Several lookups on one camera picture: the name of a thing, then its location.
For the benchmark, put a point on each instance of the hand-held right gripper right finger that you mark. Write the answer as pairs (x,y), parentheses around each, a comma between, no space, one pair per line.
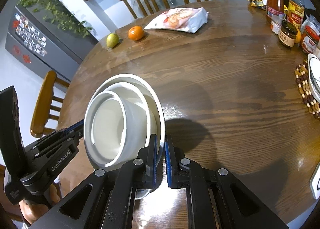
(169,164)

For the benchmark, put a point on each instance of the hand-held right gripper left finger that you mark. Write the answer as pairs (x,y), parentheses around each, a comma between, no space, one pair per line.
(154,159)

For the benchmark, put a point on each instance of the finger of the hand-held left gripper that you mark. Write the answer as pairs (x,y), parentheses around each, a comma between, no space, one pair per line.
(75,125)
(62,140)

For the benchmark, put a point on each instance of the white ribbed ramekin bowl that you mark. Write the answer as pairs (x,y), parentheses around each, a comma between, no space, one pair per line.
(107,129)

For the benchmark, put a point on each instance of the large grey bowl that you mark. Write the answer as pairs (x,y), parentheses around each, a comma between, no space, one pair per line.
(152,99)

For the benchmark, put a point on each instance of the person's left hand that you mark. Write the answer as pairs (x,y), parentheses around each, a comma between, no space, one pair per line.
(35,211)

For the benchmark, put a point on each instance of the grey refrigerator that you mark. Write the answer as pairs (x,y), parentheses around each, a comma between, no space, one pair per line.
(50,54)

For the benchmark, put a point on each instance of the green pear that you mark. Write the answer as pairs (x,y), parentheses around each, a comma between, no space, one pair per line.
(112,41)

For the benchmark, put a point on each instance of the cluster of fridge photo magnets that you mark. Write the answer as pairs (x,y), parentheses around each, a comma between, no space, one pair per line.
(27,34)

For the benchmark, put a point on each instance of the orange fruit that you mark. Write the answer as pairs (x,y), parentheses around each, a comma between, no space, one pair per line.
(136,33)

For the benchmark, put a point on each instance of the trailing green plant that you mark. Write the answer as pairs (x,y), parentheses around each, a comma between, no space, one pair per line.
(55,11)

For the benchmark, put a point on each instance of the white pink snack bag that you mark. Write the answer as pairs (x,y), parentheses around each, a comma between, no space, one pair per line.
(180,19)

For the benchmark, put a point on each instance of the wooden beaded trivet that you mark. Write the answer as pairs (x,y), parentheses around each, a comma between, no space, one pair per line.
(303,86)

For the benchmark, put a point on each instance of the white plate with dark rim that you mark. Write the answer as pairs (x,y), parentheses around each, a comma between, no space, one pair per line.
(315,76)

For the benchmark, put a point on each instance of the small white label jar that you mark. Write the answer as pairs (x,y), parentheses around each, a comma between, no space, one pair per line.
(276,26)

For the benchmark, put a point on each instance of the dark lid sauce jar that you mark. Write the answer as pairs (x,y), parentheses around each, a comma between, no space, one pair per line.
(287,35)

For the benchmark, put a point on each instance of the yellow round fruit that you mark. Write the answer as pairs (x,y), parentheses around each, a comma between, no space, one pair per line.
(298,36)

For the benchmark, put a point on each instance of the yellow snack packet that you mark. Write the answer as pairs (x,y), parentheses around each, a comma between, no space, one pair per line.
(257,0)

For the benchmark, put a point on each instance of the red lid chili jar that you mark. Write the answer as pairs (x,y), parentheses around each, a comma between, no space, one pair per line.
(310,41)

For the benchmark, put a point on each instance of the red sauce bottle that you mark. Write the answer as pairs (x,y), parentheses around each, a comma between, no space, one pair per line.
(275,2)

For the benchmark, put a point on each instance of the clear plastic seasoning packet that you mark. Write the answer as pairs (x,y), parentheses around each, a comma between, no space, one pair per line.
(312,21)

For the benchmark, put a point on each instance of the yellow label oil bottle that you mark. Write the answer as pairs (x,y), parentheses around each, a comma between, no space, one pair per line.
(296,7)

